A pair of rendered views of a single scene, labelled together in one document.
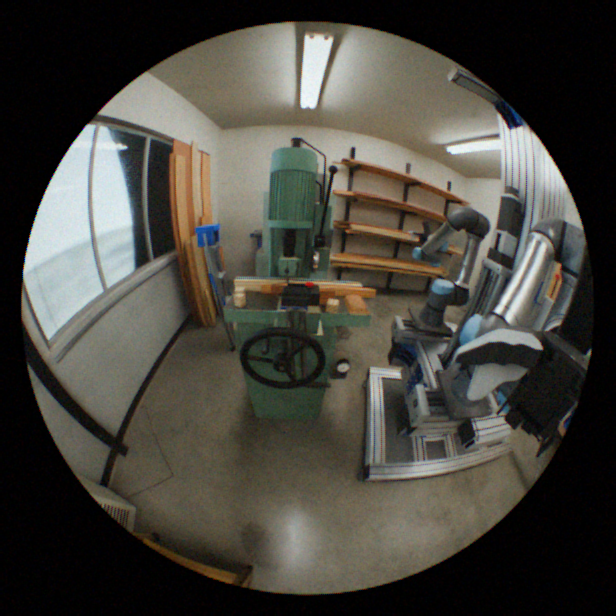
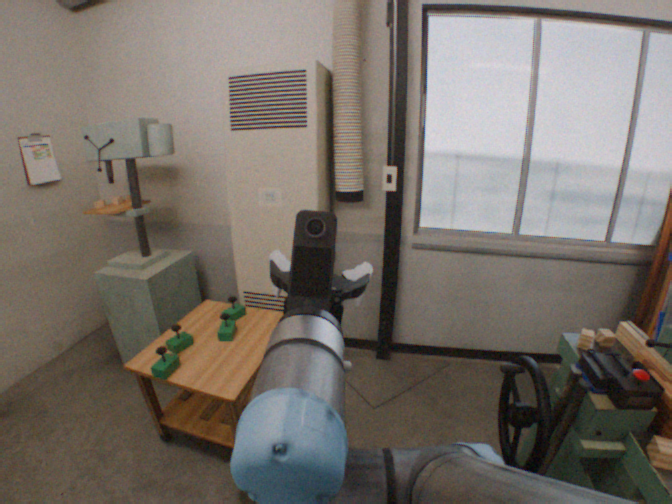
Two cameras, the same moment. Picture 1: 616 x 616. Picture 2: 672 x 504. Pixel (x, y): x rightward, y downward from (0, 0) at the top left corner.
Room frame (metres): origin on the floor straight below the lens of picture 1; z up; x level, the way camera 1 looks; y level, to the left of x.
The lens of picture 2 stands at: (0.15, -0.54, 1.41)
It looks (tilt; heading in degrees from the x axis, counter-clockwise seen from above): 20 degrees down; 108
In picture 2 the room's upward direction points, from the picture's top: straight up
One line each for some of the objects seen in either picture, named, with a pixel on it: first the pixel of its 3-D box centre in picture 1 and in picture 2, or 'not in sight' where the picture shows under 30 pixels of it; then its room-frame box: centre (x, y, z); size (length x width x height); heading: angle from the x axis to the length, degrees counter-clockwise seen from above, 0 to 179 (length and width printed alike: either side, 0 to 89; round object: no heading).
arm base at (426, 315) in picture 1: (433, 312); not in sight; (0.76, -0.68, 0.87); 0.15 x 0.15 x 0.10
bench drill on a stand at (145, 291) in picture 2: not in sight; (146, 249); (-1.54, 0.77, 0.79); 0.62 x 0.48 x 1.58; 8
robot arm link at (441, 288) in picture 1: (441, 293); not in sight; (0.76, -0.69, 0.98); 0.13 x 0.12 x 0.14; 95
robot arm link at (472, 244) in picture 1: (468, 260); not in sight; (0.77, -0.82, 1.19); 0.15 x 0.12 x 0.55; 95
